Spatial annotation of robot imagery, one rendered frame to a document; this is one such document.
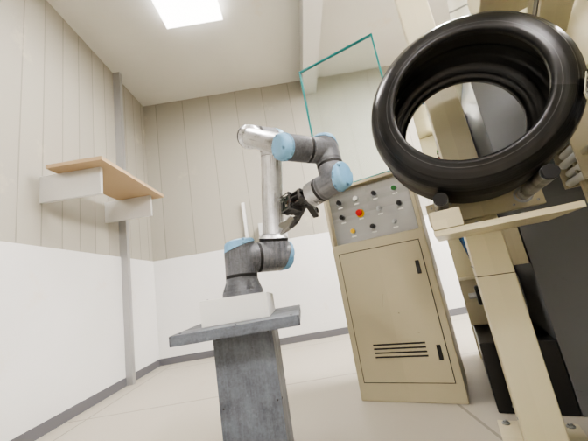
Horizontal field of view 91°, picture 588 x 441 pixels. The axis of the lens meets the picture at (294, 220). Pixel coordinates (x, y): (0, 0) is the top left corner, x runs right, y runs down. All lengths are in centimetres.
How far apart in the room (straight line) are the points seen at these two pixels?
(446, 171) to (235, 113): 391
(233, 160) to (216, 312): 320
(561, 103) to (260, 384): 135
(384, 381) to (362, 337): 25
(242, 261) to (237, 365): 43
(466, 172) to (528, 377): 81
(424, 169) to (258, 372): 99
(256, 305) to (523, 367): 103
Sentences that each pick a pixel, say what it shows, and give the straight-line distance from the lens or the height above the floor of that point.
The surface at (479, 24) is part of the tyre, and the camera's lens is 121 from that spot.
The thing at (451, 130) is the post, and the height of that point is 125.
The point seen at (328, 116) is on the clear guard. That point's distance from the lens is 212.
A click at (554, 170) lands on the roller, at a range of 108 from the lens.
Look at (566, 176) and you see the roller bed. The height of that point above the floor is 95.
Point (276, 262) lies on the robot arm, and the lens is 143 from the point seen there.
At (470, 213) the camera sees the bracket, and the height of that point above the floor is 87.
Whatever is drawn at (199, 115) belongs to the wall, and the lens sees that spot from 477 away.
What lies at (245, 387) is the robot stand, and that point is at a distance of 136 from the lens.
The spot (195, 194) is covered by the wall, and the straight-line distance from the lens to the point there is 427.
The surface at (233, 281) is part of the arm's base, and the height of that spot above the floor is 77.
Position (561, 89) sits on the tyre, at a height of 110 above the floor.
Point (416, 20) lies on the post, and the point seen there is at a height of 184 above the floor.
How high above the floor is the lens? 72
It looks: 12 degrees up
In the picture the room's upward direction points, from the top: 10 degrees counter-clockwise
